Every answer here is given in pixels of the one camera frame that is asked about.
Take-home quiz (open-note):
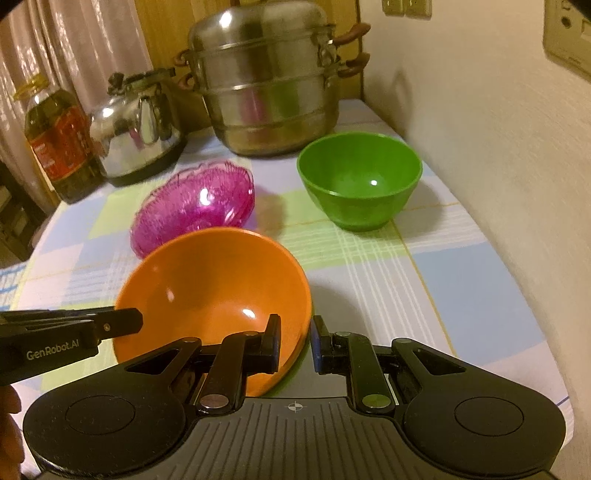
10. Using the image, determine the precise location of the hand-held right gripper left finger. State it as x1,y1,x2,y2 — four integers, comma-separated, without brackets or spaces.
124,314,282,415

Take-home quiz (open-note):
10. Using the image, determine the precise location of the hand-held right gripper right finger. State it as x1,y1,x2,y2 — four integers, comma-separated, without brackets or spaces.
310,315,467,414

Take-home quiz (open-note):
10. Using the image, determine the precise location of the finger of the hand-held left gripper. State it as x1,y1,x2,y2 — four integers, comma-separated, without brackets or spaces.
0,309,100,320
0,307,143,340

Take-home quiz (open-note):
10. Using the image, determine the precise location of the orange plastic bowl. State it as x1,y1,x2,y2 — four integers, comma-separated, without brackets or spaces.
113,227,312,398

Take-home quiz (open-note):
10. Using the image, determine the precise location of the small green plastic bowl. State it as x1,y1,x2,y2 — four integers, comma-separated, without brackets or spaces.
296,131,423,232

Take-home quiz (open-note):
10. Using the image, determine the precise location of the person's left hand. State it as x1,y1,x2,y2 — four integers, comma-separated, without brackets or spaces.
0,383,24,480

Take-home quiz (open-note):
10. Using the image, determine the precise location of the blue and white cloth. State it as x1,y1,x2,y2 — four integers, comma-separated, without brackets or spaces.
0,263,28,310

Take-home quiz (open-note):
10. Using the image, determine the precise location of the checkered pastel tablecloth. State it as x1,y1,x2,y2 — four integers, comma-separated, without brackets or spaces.
9,98,571,407

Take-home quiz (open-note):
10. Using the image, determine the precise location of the cooking oil bottle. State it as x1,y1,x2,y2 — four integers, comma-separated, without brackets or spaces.
13,76,105,205

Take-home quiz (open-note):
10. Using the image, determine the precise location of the stainless steel kettle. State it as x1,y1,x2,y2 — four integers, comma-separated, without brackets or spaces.
89,68,188,188

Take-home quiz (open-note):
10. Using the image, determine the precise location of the stainless steel steamer pot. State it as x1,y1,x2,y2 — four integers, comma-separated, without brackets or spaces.
174,0,371,158

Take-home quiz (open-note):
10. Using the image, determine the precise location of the beige patterned curtain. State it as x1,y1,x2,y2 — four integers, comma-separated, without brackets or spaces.
0,0,153,217

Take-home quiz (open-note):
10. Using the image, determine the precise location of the wooden panel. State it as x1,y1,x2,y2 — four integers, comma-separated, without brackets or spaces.
134,0,370,139

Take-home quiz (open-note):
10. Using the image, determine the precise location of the large beige wall socket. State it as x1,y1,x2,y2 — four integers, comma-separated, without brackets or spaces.
542,0,591,79

